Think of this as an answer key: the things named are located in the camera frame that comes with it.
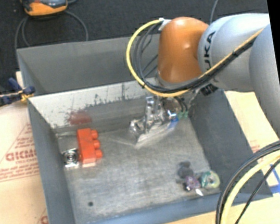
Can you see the dark grey toy figure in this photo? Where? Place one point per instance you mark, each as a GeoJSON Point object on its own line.
{"type": "Point", "coordinates": [184, 170]}

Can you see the purple small toy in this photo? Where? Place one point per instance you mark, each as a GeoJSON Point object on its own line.
{"type": "Point", "coordinates": [192, 182]}

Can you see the orange-red toy brick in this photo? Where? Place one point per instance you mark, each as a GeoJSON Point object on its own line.
{"type": "Point", "coordinates": [87, 147]}

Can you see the brown cardboard board red print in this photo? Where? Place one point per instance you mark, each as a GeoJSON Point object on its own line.
{"type": "Point", "coordinates": [16, 197]}

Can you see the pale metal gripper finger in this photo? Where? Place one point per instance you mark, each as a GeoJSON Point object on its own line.
{"type": "Point", "coordinates": [151, 136]}
{"type": "Point", "coordinates": [138, 127]}

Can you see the grey metal bin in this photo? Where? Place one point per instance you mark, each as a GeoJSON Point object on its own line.
{"type": "Point", "coordinates": [129, 179]}

